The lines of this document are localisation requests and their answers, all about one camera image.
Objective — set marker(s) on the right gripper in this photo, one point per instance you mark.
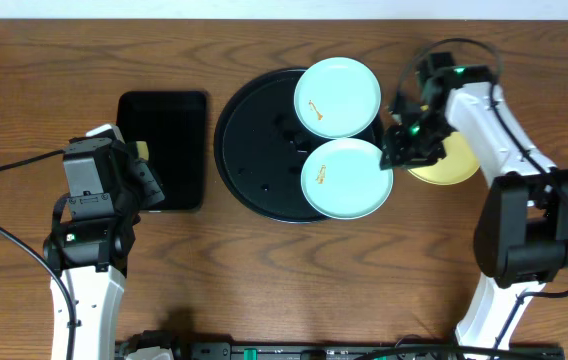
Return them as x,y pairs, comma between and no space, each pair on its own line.
398,156

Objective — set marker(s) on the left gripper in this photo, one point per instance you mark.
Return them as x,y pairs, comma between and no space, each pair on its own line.
145,181

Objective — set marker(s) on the yellow sponge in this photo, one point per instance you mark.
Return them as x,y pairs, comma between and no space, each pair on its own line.
141,150

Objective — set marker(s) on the yellow plate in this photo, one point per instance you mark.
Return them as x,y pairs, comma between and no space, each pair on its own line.
459,164

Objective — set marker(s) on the green plate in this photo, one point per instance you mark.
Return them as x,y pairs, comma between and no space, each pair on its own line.
342,179
337,98

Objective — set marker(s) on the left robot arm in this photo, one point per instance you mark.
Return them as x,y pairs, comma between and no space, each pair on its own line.
89,260

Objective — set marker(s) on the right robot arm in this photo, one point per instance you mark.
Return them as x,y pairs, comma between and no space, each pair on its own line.
521,239

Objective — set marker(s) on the black rectangular tray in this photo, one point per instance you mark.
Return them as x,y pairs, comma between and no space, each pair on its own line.
173,125

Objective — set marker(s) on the round black tray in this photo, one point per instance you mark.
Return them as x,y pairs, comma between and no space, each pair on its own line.
260,148

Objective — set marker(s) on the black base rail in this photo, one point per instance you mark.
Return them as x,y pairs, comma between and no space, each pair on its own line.
162,345

